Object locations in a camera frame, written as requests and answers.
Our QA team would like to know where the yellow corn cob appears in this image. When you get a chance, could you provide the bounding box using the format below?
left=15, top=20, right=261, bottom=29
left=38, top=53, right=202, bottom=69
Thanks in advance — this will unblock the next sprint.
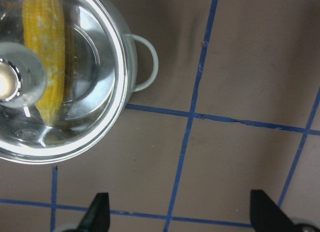
left=22, top=0, right=66, bottom=126

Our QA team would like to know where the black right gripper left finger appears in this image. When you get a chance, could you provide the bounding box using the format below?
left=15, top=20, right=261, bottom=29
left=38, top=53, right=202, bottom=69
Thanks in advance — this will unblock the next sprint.
left=76, top=192, right=110, bottom=232

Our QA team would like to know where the glass pot lid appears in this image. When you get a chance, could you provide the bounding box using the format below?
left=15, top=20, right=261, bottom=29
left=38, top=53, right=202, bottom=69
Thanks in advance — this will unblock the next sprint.
left=0, top=0, right=126, bottom=160

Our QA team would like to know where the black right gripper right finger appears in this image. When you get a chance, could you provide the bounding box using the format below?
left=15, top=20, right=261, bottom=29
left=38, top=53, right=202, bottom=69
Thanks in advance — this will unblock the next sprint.
left=249, top=190, right=303, bottom=232

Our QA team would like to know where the pale green cooking pot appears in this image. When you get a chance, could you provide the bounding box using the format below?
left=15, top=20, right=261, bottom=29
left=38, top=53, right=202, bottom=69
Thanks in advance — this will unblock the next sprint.
left=0, top=0, right=160, bottom=165

